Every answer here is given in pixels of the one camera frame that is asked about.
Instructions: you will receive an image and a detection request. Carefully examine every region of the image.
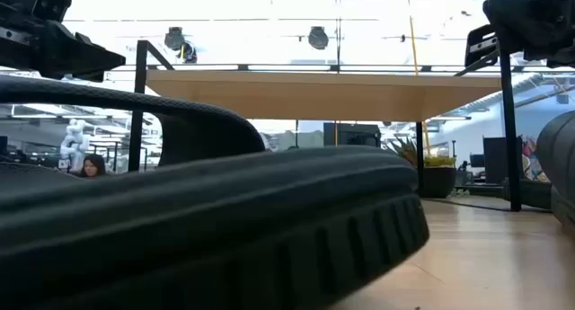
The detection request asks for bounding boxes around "black ceiling spotlight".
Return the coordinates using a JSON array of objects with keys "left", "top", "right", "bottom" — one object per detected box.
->
[
  {"left": 307, "top": 25, "right": 331, "bottom": 51},
  {"left": 163, "top": 26, "right": 199, "bottom": 65}
]

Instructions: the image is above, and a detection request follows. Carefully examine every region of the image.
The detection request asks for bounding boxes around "black monitor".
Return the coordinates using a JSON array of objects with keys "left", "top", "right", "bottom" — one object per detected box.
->
[{"left": 323, "top": 122, "right": 383, "bottom": 148}]

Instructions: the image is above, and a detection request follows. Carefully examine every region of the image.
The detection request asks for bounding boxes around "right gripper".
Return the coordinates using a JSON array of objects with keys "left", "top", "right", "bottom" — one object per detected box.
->
[{"left": 464, "top": 0, "right": 575, "bottom": 69}]

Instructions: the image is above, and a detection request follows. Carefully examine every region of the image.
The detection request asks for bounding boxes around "colourful patchwork panel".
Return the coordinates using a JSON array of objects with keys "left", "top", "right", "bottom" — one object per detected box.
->
[{"left": 520, "top": 137, "right": 552, "bottom": 183}]

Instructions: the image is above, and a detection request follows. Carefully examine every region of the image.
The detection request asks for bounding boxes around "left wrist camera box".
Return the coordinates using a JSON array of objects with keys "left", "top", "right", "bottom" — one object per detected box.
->
[{"left": 26, "top": 0, "right": 73, "bottom": 26}]

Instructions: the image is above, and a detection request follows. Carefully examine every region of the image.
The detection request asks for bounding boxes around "black rubber slide sandal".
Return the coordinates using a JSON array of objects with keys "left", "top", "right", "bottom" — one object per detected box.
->
[
  {"left": 0, "top": 74, "right": 431, "bottom": 310},
  {"left": 535, "top": 111, "right": 575, "bottom": 233}
]

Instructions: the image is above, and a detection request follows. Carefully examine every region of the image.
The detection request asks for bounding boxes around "person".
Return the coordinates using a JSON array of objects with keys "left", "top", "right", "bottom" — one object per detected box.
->
[{"left": 79, "top": 153, "right": 108, "bottom": 179}]

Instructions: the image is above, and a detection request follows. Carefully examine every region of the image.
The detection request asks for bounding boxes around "small potted succulent plant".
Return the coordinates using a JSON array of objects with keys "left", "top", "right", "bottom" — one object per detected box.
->
[{"left": 385, "top": 137, "right": 458, "bottom": 199}]

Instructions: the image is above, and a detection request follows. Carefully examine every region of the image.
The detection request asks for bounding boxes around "yellow cable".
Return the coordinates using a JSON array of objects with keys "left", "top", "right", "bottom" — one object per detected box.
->
[{"left": 405, "top": 0, "right": 433, "bottom": 158}]

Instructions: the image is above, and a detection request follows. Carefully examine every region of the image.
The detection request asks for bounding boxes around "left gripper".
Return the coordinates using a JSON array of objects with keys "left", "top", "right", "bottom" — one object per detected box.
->
[{"left": 0, "top": 4, "right": 128, "bottom": 83}]

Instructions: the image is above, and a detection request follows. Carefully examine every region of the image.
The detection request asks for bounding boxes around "black partition panel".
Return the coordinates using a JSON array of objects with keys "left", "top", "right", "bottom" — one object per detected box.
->
[{"left": 482, "top": 136, "right": 525, "bottom": 185}]

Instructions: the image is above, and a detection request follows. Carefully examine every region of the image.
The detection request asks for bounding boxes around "white humanoid robot figure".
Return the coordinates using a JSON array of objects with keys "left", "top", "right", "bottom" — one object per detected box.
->
[{"left": 59, "top": 119, "right": 92, "bottom": 173}]

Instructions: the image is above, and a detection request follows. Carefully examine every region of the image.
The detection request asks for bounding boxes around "wooden shelf with black frame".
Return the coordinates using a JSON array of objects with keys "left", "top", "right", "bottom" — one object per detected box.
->
[{"left": 128, "top": 39, "right": 523, "bottom": 212}]

